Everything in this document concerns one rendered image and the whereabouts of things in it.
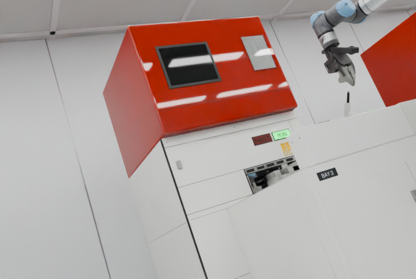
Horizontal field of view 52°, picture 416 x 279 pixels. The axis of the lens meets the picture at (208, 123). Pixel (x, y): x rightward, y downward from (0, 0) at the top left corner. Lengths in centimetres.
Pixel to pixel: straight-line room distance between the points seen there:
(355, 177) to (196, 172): 75
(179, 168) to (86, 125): 172
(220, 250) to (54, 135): 195
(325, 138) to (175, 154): 73
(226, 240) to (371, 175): 71
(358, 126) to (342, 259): 53
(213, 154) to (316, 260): 76
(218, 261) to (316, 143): 72
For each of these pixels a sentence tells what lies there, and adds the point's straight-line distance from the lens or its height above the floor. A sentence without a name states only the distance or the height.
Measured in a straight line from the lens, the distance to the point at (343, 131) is 167.
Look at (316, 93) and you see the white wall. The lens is 472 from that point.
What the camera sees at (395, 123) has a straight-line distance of 188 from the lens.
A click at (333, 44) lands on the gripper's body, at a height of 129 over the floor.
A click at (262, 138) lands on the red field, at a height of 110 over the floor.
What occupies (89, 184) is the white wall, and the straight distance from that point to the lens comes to 341.
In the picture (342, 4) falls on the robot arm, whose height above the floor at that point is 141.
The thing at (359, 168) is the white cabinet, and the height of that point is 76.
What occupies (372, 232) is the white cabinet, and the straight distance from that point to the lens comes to 161.
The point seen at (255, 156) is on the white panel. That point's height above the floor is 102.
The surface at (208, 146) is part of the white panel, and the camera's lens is 207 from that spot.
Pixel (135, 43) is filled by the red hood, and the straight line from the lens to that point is 215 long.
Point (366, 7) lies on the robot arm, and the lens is 200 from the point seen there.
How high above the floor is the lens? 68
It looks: 16 degrees up
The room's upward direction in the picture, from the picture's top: 20 degrees counter-clockwise
